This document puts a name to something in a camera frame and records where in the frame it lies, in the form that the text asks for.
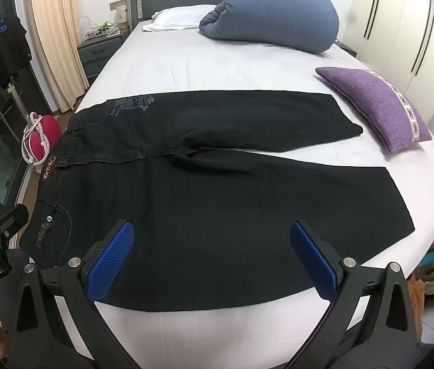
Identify dark grey nightstand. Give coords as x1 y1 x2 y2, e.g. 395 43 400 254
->
77 27 131 79
334 39 358 58

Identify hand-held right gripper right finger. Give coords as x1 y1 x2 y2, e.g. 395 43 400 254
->
284 221 419 369

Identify white pillow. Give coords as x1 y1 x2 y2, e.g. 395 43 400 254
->
142 5 221 32

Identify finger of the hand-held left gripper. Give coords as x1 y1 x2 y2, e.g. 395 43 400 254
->
0 204 29 250

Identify metal clothes rack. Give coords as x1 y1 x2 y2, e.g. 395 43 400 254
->
0 69 29 200

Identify red round object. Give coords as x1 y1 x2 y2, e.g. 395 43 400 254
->
29 113 64 162

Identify blue-grey pillow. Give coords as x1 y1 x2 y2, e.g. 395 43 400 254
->
199 0 340 54

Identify red bag with rope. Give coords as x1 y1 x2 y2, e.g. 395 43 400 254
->
22 112 54 168

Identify purple cushion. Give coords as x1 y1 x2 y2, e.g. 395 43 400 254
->
315 66 433 153

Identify white paper bag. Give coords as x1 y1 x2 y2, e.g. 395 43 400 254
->
109 2 130 29

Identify black pants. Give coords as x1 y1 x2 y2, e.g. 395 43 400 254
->
19 90 415 312

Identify wire rack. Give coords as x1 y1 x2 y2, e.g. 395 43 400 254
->
77 16 121 43

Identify beige curtain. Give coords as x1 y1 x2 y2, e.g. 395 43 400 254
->
29 0 91 114

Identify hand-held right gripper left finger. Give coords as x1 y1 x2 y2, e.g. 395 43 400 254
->
6 219 141 369

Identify white wardrobe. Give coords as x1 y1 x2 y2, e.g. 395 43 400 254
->
349 0 434 124

